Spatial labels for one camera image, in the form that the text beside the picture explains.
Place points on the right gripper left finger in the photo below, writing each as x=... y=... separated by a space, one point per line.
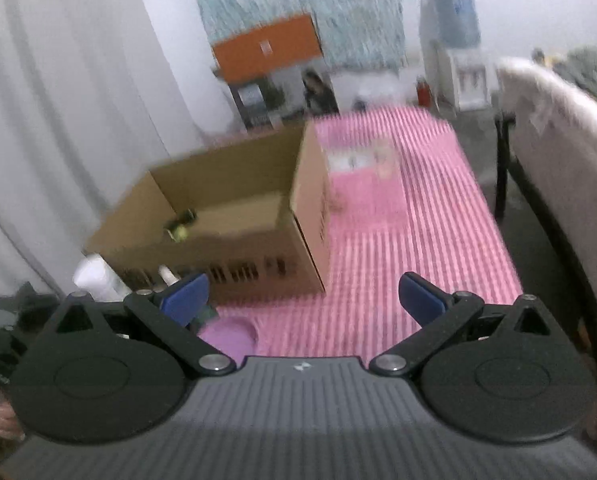
x=169 y=313

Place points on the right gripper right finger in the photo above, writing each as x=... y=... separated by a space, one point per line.
x=442 y=318

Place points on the green dropper bottle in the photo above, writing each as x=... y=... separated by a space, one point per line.
x=168 y=277

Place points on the white supplement bottle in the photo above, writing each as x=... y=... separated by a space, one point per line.
x=94 y=275

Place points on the person's left hand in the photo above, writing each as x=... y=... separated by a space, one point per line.
x=10 y=427

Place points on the pink checkered tablecloth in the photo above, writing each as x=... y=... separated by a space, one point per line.
x=403 y=198

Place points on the brown cardboard box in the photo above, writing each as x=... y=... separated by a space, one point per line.
x=262 y=229

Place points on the quilted mattress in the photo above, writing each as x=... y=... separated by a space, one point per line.
x=555 y=140

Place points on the red thermos bottle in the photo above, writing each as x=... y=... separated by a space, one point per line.
x=424 y=93

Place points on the white water dispenser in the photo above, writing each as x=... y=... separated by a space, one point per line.
x=463 y=77

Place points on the white curtain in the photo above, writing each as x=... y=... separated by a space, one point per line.
x=92 y=94

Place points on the orange Philips box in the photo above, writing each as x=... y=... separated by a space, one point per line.
x=276 y=73

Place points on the blue water jug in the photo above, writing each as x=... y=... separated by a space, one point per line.
x=450 y=24

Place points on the floral wall cloth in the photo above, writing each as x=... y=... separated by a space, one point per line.
x=354 y=34

